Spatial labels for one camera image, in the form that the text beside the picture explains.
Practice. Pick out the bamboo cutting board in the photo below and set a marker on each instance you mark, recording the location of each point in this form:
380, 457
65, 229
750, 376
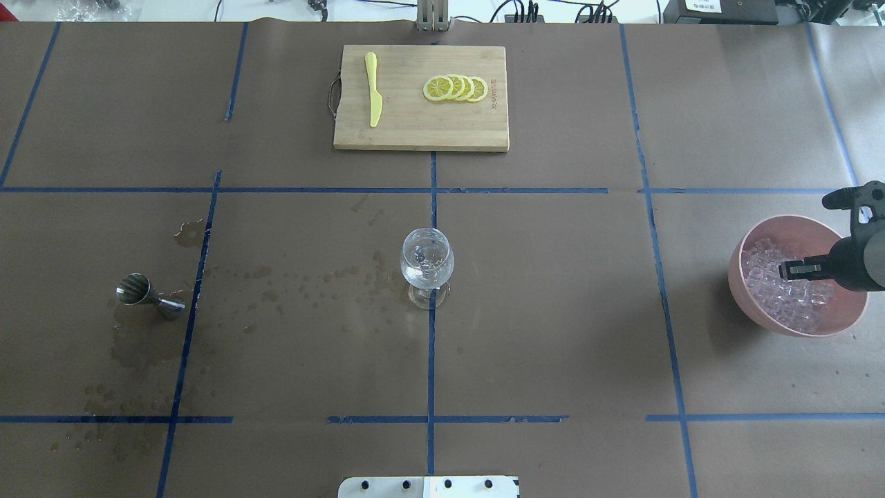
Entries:
409, 121

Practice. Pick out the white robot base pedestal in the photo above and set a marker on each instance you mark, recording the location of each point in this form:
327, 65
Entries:
431, 486

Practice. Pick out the pink bowl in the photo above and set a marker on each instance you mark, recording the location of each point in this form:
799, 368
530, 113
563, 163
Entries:
844, 309

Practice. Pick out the lemon slice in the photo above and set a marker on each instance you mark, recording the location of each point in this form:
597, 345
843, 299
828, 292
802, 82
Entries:
457, 86
480, 89
467, 88
438, 88

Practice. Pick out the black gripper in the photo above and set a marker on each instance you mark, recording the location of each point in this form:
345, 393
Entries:
852, 263

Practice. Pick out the steel jigger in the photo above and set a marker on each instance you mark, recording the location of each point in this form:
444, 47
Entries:
136, 290

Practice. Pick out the black box device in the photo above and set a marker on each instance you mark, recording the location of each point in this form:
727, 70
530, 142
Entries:
721, 12

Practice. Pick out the clear wine glass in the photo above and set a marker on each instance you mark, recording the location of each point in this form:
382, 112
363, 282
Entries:
427, 262

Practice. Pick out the yellow plastic knife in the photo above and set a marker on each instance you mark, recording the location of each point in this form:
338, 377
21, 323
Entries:
375, 99

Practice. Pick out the aluminium frame post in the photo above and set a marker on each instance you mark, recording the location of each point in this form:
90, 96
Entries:
433, 16

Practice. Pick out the clear ice cubes pile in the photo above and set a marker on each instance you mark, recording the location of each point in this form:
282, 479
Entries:
798, 304

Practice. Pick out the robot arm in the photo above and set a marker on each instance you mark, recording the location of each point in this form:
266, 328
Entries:
856, 262

